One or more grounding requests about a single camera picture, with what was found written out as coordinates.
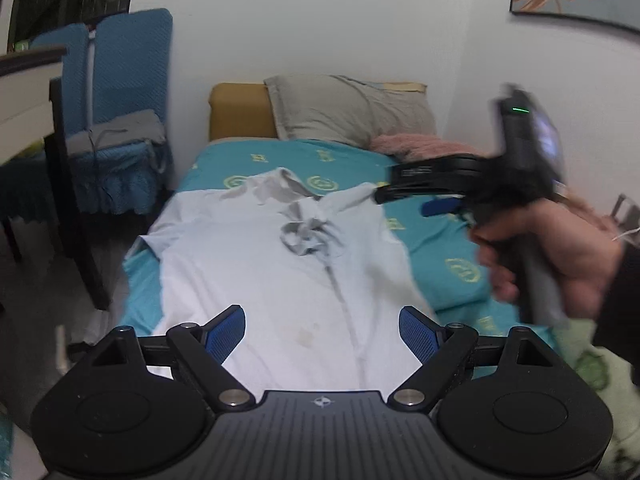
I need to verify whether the yellow headboard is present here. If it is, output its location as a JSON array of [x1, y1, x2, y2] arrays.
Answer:
[[208, 81, 429, 144]]

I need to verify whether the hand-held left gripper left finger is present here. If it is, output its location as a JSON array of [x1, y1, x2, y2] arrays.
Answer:
[[90, 304, 257, 409]]

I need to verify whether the pink fluffy blanket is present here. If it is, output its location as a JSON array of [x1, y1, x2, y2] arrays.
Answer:
[[370, 132, 482, 165]]

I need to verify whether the white shirt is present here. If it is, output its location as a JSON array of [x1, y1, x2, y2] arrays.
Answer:
[[134, 166, 442, 397]]

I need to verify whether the person's right hand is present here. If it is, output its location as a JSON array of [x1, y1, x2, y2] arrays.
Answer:
[[470, 200, 625, 321]]

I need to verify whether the blue covered chair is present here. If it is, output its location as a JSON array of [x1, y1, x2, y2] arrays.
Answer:
[[64, 8, 175, 217], [29, 22, 93, 141]]

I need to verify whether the person's right forearm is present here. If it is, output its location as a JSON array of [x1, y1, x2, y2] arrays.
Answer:
[[594, 242, 640, 361]]

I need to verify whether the white table with dark legs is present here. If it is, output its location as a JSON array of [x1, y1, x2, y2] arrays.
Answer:
[[0, 44, 112, 312]]

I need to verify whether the green and white patterned blanket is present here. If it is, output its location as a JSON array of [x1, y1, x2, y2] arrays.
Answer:
[[549, 316, 640, 480]]

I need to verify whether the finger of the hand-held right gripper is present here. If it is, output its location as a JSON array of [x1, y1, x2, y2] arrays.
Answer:
[[389, 154, 483, 187], [374, 184, 468, 218]]

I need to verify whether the grey cloth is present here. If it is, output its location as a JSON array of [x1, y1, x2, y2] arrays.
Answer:
[[66, 109, 167, 159]]

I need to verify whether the grey pillow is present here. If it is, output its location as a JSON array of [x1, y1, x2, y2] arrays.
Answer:
[[263, 74, 439, 144]]

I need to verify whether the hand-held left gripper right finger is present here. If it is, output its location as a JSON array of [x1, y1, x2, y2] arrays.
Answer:
[[387, 306, 551, 409]]

